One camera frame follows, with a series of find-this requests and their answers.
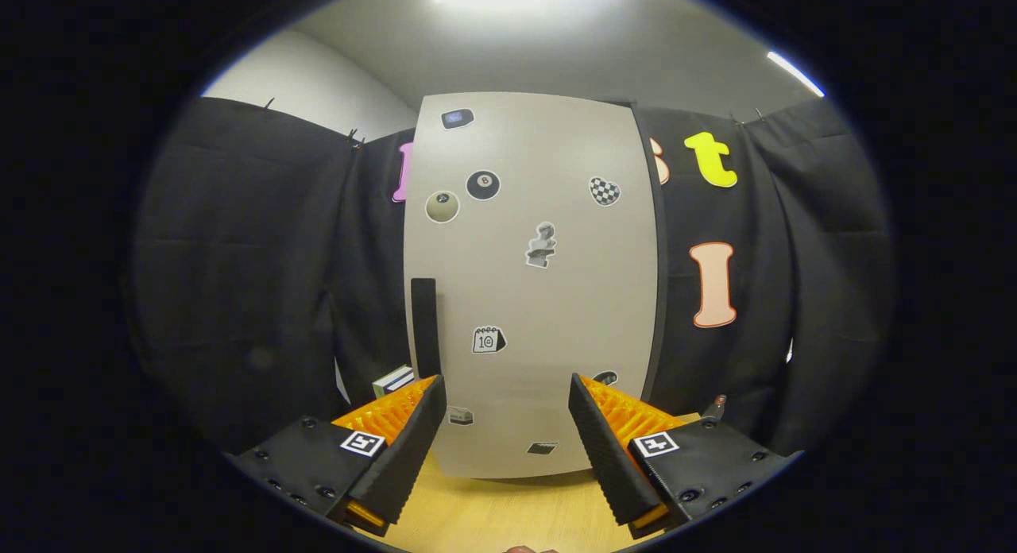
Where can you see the green spine book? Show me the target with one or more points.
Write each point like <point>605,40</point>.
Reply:
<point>389,380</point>

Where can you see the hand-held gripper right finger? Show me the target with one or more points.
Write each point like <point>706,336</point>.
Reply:
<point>608,458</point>

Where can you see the ceiling light strip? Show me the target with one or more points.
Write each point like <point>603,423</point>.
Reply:
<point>794,72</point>

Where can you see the blue spine book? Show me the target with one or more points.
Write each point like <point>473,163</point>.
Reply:
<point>403,386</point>

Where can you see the red cap bottle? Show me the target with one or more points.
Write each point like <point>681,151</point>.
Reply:
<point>717,408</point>

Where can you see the dark grey shoe cabinet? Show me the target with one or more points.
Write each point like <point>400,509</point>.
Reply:
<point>663,243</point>

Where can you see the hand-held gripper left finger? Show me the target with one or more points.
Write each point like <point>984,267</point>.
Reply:
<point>409,458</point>

